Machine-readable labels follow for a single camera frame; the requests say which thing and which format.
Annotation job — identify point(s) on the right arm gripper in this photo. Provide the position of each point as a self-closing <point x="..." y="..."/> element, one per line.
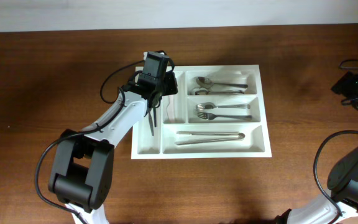
<point x="344" y="86"/>

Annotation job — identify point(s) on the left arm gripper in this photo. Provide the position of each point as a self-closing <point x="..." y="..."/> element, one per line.
<point x="173" y="86"/>

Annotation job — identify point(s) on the small steel spoon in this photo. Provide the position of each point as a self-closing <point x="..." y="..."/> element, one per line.
<point x="151" y="123"/>
<point x="155" y="117"/>

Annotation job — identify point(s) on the steel fork nearer tray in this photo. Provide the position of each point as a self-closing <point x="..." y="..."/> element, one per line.
<point x="210" y="105"/>

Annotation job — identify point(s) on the steel fork farther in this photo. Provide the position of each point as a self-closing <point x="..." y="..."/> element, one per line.
<point x="211" y="116"/>

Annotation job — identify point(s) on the white plastic knife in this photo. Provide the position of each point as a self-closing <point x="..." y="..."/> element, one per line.
<point x="171" y="109"/>

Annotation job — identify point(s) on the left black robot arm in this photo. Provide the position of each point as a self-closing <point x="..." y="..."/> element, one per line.
<point x="82" y="168"/>

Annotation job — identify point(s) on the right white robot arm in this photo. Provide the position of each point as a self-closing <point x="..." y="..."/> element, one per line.
<point x="339" y="200"/>

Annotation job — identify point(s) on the white plastic cutlery tray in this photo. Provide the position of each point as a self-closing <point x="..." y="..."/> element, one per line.
<point x="162" y="146"/>

